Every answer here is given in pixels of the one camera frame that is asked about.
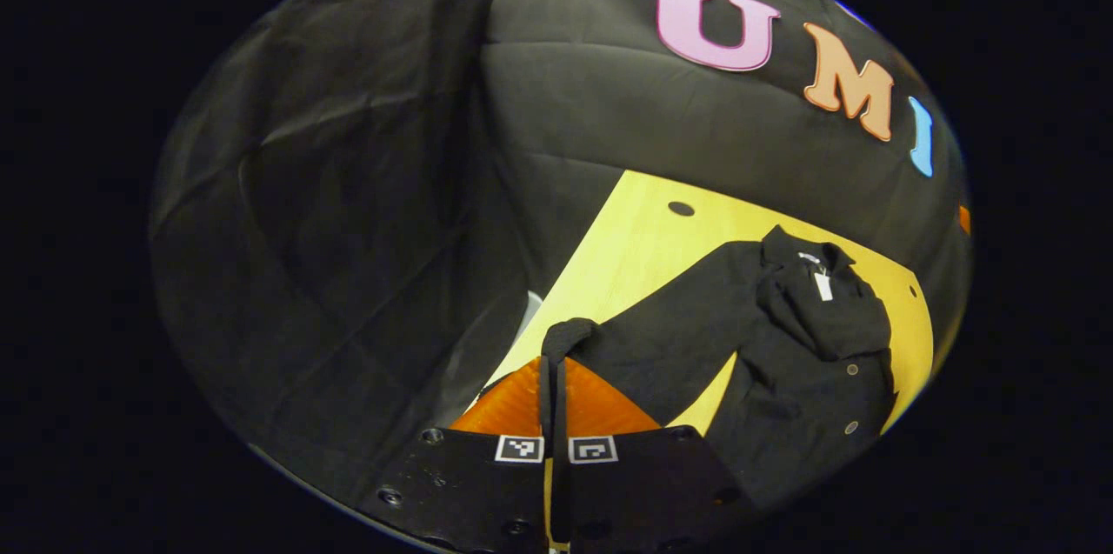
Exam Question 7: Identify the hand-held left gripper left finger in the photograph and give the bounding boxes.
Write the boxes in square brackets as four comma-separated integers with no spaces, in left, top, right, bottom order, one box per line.
[361,357,553,554]

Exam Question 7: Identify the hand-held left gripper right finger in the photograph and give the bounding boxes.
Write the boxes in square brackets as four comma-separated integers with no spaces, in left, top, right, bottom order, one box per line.
[563,357,757,554]

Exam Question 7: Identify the black button-up shirt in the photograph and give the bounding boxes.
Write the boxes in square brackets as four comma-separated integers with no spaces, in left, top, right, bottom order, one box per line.
[539,225,898,542]

